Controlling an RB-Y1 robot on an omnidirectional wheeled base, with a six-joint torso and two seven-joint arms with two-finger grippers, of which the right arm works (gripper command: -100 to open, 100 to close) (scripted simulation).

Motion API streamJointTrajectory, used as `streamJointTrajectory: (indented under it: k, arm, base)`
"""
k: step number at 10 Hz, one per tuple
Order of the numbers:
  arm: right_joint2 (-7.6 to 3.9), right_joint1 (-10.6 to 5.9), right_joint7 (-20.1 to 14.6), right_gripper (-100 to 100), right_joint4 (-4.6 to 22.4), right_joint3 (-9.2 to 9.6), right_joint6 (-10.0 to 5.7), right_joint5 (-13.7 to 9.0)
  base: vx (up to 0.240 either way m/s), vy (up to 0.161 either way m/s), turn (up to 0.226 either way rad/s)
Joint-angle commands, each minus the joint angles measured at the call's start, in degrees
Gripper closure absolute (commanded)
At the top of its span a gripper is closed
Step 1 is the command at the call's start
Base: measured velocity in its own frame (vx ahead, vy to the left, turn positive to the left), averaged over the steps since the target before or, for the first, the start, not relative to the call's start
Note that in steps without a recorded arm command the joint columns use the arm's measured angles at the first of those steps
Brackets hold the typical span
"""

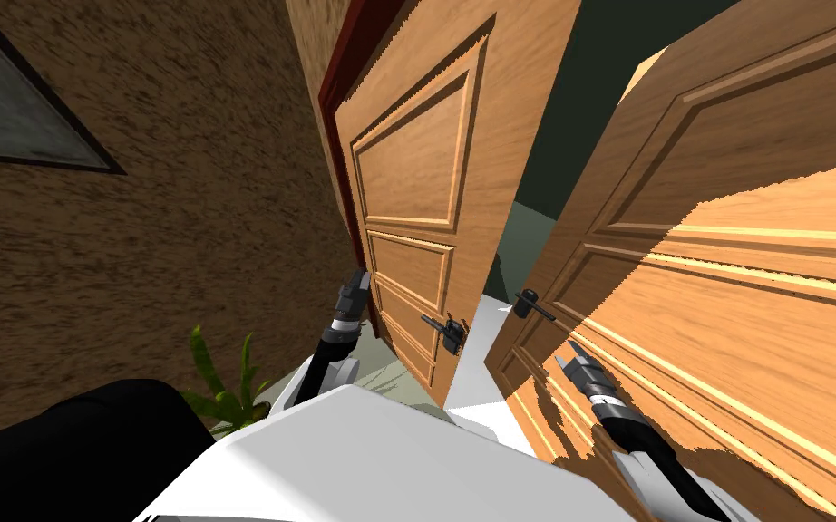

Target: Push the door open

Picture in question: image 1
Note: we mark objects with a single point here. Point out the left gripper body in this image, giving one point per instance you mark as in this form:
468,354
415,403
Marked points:
350,301

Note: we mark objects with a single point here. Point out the green potted plant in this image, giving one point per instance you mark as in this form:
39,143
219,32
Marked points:
226,402

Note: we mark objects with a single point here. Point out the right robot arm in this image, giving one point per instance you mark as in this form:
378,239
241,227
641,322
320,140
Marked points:
643,435

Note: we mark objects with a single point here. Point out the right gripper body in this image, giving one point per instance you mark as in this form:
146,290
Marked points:
592,380

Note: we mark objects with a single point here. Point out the dark framed grey picture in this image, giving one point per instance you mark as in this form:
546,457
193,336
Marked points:
4,101

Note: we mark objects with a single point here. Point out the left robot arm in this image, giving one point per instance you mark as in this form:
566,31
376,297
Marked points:
62,457

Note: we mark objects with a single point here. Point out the wooden panelled door leaf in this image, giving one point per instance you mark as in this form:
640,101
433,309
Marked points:
737,304
418,181

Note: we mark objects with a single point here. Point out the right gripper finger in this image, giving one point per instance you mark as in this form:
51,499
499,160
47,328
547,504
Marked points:
577,353
561,364

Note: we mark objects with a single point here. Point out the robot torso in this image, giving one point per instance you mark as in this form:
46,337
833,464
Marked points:
360,464

